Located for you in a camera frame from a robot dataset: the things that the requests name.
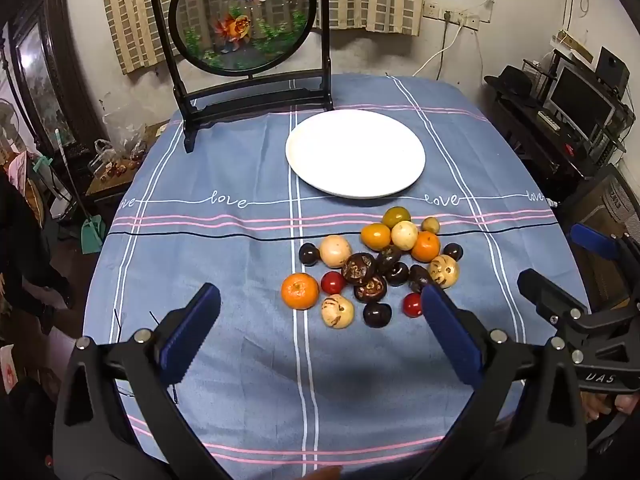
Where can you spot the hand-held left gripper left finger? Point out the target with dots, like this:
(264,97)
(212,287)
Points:
(192,327)

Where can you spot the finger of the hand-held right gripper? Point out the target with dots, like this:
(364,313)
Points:
(592,240)
(542,287)

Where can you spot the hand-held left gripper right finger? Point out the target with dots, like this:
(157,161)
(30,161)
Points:
(450,330)

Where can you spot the red cherry tomato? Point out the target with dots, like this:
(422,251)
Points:
(331,282)
(412,305)

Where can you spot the beige brown-marked round fruit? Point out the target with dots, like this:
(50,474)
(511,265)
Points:
(444,271)
(338,311)

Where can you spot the dark water chestnut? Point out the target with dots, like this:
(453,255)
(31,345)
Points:
(370,289)
(359,268)
(398,275)
(388,256)
(417,276)

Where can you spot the dark purple plum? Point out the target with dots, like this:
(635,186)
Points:
(376,314)
(452,251)
(309,253)

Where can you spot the orange tangerine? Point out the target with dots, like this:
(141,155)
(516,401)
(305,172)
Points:
(300,290)
(425,246)

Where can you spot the large pale round fruit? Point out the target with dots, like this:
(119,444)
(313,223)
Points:
(404,234)

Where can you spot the small tan round fruit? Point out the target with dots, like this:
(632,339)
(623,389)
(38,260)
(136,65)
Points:
(430,225)

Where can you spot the yellow-orange tomato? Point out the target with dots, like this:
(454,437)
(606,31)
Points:
(375,236)

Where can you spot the olive green tomato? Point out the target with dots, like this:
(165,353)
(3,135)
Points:
(396,217)

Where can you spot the smooth beige round fruit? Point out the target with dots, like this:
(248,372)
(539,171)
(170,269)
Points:
(335,251)

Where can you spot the white round plate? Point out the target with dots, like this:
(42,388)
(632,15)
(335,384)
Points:
(355,152)

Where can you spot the person's right hand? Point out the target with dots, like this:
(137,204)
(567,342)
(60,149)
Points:
(607,405)

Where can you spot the person's left hand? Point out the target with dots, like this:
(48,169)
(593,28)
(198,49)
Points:
(320,474)

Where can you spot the blue striped tablecloth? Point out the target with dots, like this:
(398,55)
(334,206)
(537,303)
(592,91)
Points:
(240,260)

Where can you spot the black desk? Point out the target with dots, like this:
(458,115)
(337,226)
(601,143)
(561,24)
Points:
(535,130)

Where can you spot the green dustpan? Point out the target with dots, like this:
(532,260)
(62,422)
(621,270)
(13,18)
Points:
(92,235)

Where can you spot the computer monitor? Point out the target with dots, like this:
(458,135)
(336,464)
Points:
(577,100)

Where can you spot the small wooden side table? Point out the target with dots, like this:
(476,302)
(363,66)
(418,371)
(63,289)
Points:
(107,185)

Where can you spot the black speaker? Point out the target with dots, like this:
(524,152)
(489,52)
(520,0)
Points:
(612,67)

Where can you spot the black hat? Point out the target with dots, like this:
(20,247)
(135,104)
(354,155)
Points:
(511,80)

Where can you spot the clear plastic bag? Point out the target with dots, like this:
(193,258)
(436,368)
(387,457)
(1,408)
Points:
(122,127)

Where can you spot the dark wooden framed mirror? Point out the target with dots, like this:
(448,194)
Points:
(42,85)

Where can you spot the round goldfish screen black stand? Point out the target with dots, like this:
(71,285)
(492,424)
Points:
(240,15)

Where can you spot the white wall sockets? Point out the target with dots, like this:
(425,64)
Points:
(457,16)

